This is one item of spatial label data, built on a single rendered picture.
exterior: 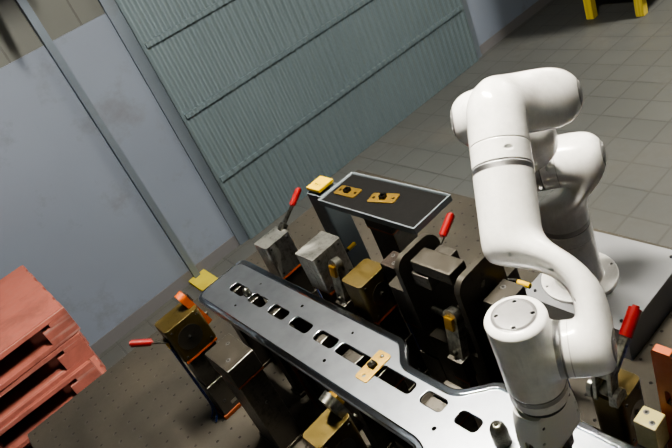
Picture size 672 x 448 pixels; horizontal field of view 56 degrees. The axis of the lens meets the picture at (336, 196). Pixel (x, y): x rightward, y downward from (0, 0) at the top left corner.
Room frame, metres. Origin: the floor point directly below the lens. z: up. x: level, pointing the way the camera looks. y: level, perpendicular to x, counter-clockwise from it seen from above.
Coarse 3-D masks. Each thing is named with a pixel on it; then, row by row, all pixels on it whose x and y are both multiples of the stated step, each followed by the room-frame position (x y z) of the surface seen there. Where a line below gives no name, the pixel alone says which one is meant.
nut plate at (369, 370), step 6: (378, 354) 1.04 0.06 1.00; (384, 354) 1.04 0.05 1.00; (372, 360) 1.02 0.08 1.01; (378, 360) 1.03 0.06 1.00; (384, 360) 1.02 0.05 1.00; (366, 366) 1.03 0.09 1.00; (372, 366) 1.01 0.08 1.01; (378, 366) 1.01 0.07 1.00; (360, 372) 1.02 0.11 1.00; (366, 372) 1.01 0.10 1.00; (372, 372) 1.00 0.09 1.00; (360, 378) 1.00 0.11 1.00; (366, 378) 0.99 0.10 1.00
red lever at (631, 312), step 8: (632, 304) 0.75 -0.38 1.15; (632, 312) 0.73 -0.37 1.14; (640, 312) 0.73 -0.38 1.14; (624, 320) 0.73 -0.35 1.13; (632, 320) 0.73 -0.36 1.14; (624, 328) 0.72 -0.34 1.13; (632, 328) 0.72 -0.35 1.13; (624, 336) 0.72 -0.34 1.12; (632, 336) 0.71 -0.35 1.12; (616, 344) 0.72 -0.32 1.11; (624, 344) 0.71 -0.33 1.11; (624, 352) 0.70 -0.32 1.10; (600, 392) 0.68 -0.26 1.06
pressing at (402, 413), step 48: (288, 288) 1.42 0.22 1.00; (288, 336) 1.24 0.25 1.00; (336, 336) 1.16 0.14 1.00; (384, 336) 1.09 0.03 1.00; (336, 384) 1.02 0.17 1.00; (384, 384) 0.96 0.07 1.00; (432, 384) 0.90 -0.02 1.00; (432, 432) 0.80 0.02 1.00; (480, 432) 0.76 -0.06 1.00; (576, 432) 0.68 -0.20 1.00
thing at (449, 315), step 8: (448, 312) 0.97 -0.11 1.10; (456, 312) 0.96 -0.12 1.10; (448, 320) 0.96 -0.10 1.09; (456, 320) 0.95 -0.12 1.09; (448, 328) 0.96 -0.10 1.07; (456, 328) 0.95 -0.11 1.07; (464, 328) 0.95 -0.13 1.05; (448, 336) 0.97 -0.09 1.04; (456, 336) 0.95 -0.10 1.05; (464, 336) 0.95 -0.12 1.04; (448, 344) 0.97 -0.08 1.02; (456, 344) 0.95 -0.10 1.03; (464, 344) 0.95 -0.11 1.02; (456, 352) 0.95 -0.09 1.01; (464, 352) 0.94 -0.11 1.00
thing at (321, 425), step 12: (324, 420) 0.89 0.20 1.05; (336, 420) 0.88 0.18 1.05; (348, 420) 0.87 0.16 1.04; (312, 432) 0.88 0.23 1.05; (324, 432) 0.87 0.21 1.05; (336, 432) 0.86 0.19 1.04; (348, 432) 0.87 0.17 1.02; (312, 444) 0.85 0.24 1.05; (324, 444) 0.84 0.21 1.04; (336, 444) 0.85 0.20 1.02; (348, 444) 0.86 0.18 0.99; (360, 444) 0.87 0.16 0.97
